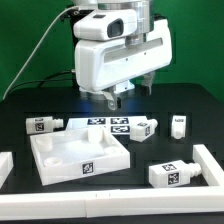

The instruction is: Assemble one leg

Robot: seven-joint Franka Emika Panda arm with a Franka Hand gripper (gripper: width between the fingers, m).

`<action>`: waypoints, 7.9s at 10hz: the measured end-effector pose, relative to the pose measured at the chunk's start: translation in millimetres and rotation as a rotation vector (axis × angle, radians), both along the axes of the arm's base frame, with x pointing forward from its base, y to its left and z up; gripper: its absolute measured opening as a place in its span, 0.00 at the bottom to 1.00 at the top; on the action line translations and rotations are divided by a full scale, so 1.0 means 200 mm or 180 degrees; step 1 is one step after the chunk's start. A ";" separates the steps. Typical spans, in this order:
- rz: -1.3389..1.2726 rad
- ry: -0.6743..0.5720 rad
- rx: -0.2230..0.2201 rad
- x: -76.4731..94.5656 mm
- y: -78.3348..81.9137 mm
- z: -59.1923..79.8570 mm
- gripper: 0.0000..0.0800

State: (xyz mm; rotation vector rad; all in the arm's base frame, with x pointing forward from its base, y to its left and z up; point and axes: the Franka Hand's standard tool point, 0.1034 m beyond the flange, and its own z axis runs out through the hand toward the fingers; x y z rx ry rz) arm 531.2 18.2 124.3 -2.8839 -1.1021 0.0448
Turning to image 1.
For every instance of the white marker sheet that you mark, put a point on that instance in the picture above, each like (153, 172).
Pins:
(77, 123)

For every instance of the white fence obstacle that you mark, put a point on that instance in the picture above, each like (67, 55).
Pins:
(88, 204)

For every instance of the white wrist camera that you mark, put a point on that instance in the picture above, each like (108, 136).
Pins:
(104, 25)

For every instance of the white square tabletop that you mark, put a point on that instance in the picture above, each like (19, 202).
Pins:
(74, 154)

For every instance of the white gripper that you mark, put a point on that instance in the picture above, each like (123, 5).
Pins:
(100, 65)

